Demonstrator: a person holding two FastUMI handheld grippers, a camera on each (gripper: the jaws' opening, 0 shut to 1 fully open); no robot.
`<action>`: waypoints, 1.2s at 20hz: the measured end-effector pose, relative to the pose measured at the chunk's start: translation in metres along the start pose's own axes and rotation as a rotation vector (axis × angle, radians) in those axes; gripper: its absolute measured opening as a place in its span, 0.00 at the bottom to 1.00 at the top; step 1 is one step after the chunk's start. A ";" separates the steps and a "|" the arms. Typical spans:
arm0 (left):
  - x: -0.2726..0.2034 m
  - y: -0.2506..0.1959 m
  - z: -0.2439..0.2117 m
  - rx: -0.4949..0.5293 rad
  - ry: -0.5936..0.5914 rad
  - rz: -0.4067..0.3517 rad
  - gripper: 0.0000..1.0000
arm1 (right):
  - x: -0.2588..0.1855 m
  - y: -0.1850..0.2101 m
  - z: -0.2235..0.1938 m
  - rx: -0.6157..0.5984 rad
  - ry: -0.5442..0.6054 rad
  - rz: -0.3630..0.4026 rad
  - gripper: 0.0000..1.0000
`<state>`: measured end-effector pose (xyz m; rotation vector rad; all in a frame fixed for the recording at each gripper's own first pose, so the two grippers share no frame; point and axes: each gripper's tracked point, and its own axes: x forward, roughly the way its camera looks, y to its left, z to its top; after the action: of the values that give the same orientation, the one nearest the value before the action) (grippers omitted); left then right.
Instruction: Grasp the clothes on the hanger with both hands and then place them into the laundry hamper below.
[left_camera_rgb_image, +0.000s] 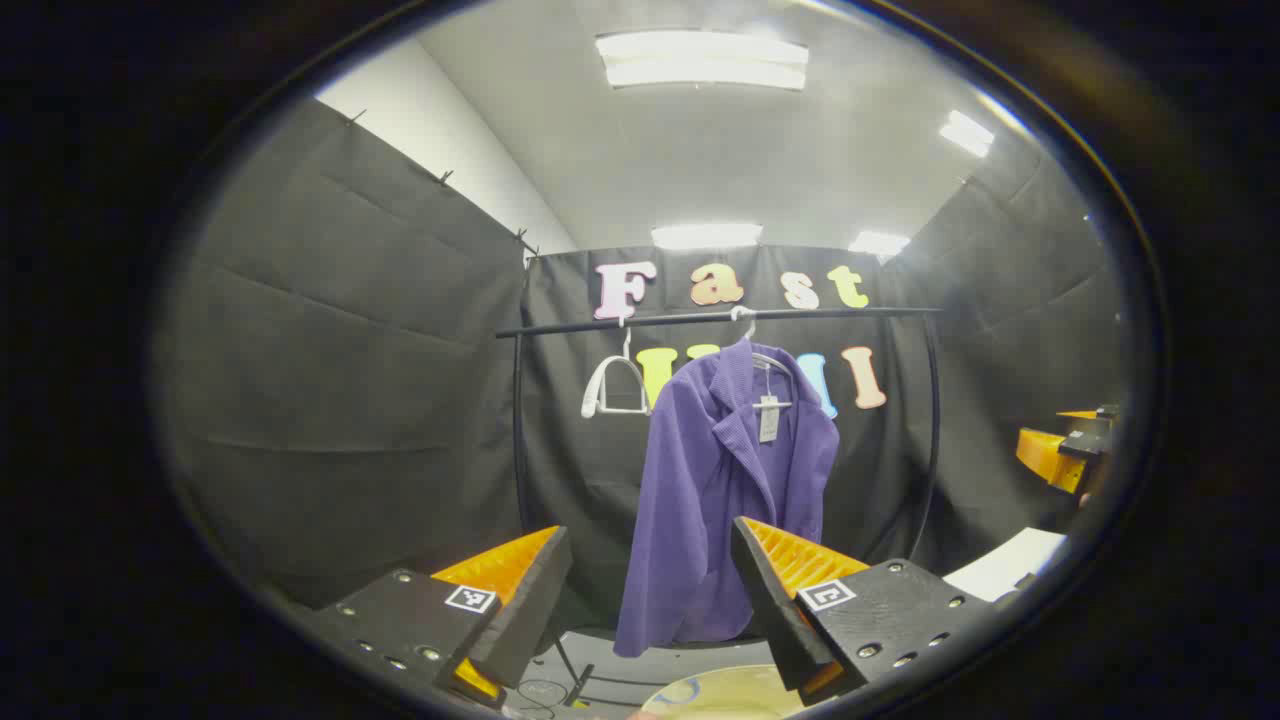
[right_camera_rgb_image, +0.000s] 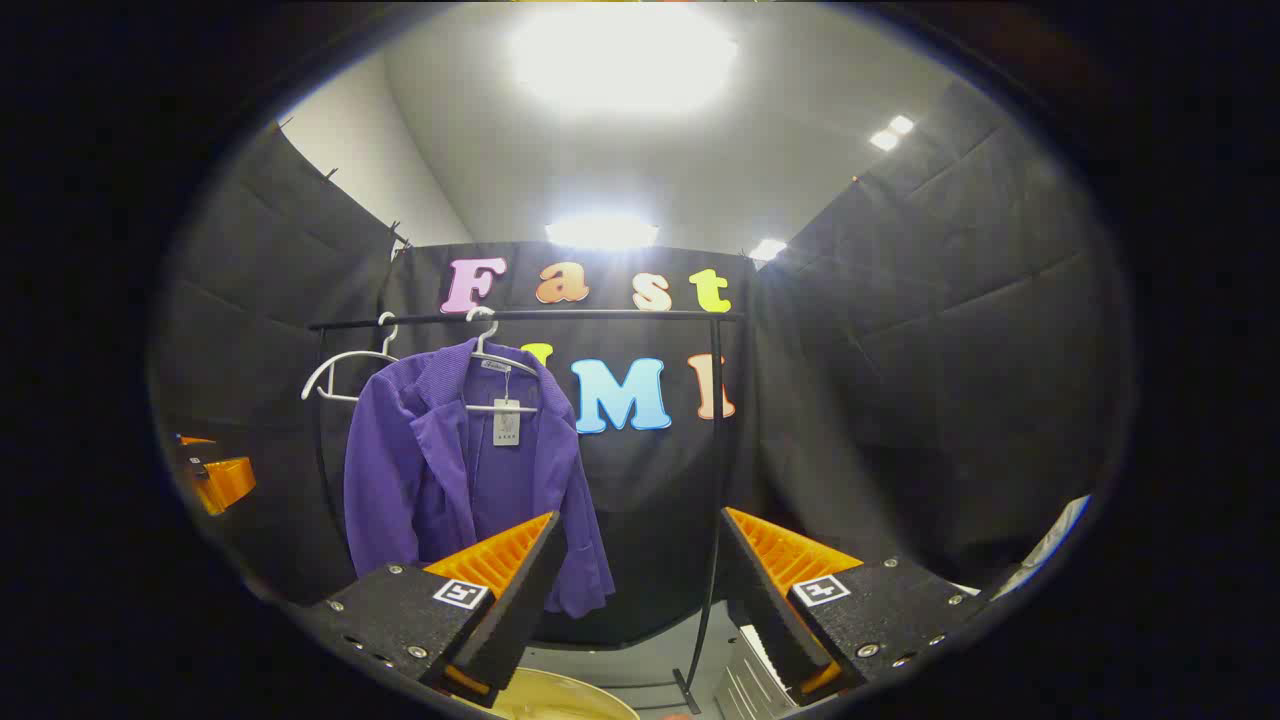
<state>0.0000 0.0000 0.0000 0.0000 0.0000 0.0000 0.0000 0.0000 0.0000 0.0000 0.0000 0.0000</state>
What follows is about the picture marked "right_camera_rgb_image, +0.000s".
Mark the cream round laundry hamper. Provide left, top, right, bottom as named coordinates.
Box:
left=494, top=668, right=642, bottom=720

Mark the white ribbed box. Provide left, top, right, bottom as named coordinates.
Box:
left=714, top=624, right=803, bottom=720

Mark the white clothes hanger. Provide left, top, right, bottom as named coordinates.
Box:
left=462, top=305, right=543, bottom=416
left=300, top=311, right=402, bottom=404

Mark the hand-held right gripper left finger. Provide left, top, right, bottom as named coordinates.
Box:
left=290, top=512, right=567, bottom=709

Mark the black backdrop cloth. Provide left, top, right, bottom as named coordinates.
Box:
left=150, top=78, right=1137, bottom=653

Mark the purple corduroy jacket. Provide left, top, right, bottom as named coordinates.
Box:
left=343, top=338, right=617, bottom=620

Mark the black clothes rack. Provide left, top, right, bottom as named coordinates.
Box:
left=307, top=307, right=750, bottom=717

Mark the large ceiling light panel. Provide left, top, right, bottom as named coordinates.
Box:
left=508, top=3, right=743, bottom=118

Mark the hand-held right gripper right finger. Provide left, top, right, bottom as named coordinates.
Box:
left=719, top=506, right=993, bottom=707

